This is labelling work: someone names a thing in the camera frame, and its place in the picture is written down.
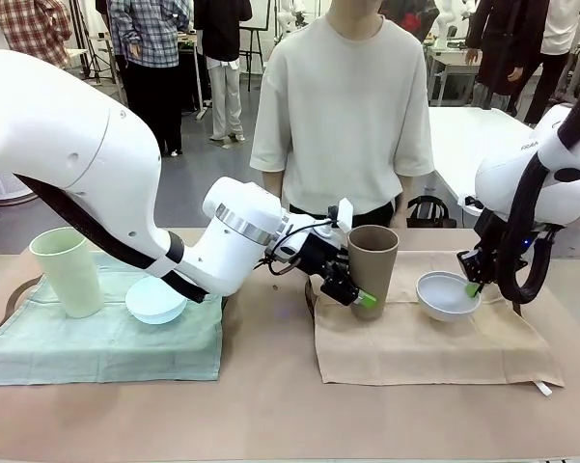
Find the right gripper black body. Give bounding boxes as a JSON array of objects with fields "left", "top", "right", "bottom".
[{"left": 456, "top": 245, "right": 497, "bottom": 286}]

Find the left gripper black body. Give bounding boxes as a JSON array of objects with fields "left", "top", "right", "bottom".
[{"left": 280, "top": 229, "right": 352, "bottom": 280}]

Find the brown tall cup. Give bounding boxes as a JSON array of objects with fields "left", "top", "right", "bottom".
[{"left": 346, "top": 225, "right": 400, "bottom": 322}]

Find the white bowl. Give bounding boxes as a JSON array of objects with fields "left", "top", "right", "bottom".
[{"left": 415, "top": 270, "right": 483, "bottom": 324}]

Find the light blue bowl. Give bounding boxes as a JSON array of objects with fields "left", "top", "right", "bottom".
[{"left": 124, "top": 275, "right": 188, "bottom": 325}]

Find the pale green tall cup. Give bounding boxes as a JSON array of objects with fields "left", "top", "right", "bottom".
[{"left": 28, "top": 226, "right": 105, "bottom": 319}]

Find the person's right forearm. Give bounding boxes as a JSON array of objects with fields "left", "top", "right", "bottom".
[{"left": 262, "top": 168, "right": 287, "bottom": 206}]

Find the person's left forearm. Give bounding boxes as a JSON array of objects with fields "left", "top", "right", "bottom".
[{"left": 393, "top": 171, "right": 412, "bottom": 229}]

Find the beige cloth mat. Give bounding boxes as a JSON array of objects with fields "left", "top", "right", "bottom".
[{"left": 312, "top": 250, "right": 566, "bottom": 387}]

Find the green cloth mat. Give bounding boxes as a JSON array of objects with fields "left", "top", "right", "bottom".
[{"left": 0, "top": 250, "right": 224, "bottom": 387}]

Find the brown serving tray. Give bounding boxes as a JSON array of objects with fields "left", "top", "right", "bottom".
[{"left": 0, "top": 274, "right": 44, "bottom": 334}]

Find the black bag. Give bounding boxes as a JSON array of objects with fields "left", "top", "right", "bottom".
[{"left": 406, "top": 194, "right": 458, "bottom": 229}]

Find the white background table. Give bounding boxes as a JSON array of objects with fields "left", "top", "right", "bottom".
[{"left": 428, "top": 105, "right": 537, "bottom": 229}]

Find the person in cream t-shirt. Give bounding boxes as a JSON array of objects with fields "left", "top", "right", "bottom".
[{"left": 249, "top": 0, "right": 436, "bottom": 228}]

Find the grey background desk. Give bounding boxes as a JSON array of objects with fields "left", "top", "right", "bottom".
[{"left": 424, "top": 41, "right": 482, "bottom": 108}]

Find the person in dark coat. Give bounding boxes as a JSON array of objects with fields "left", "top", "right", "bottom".
[{"left": 465, "top": 0, "right": 544, "bottom": 115}]

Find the person in black top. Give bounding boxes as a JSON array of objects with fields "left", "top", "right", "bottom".
[{"left": 192, "top": 0, "right": 255, "bottom": 144}]

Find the person in white shirt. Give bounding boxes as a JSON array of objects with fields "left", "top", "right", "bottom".
[{"left": 525, "top": 0, "right": 580, "bottom": 126}]

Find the person in blue plaid shirt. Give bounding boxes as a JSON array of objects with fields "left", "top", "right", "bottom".
[{"left": 106, "top": 0, "right": 194, "bottom": 158}]

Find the person in red plaid shirt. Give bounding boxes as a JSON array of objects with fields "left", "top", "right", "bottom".
[{"left": 0, "top": 0, "right": 73, "bottom": 68}]

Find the black corrugated cable hose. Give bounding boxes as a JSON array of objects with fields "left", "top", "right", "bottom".
[{"left": 499, "top": 71, "right": 580, "bottom": 305}]

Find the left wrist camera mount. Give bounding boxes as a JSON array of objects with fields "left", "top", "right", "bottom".
[{"left": 325, "top": 196, "right": 355, "bottom": 237}]

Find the black flat cable sleeve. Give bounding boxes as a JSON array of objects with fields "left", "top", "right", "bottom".
[{"left": 16, "top": 173, "right": 208, "bottom": 305}]

